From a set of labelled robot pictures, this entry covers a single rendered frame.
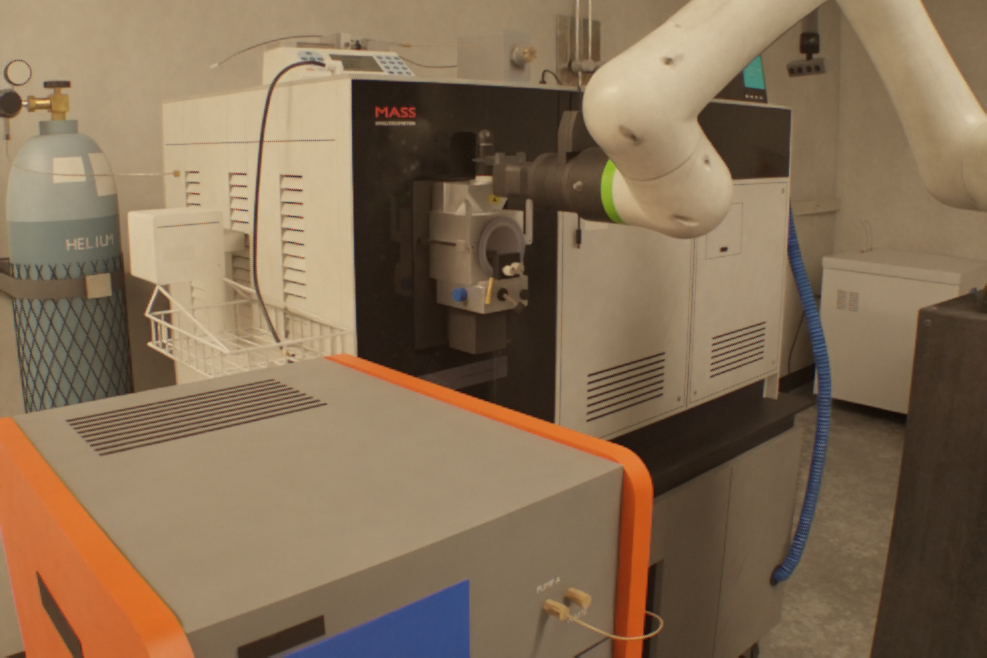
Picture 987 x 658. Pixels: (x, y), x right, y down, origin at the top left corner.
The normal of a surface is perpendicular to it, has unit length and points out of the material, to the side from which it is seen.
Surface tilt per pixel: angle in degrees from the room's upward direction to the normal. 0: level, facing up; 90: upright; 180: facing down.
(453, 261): 90
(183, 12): 90
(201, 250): 90
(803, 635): 0
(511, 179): 90
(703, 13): 54
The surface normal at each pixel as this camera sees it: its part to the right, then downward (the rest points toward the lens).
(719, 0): -0.39, -0.44
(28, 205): -0.09, 0.10
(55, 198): 0.39, 0.04
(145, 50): 0.68, 0.13
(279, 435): 0.00, -0.98
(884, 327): -0.73, 0.12
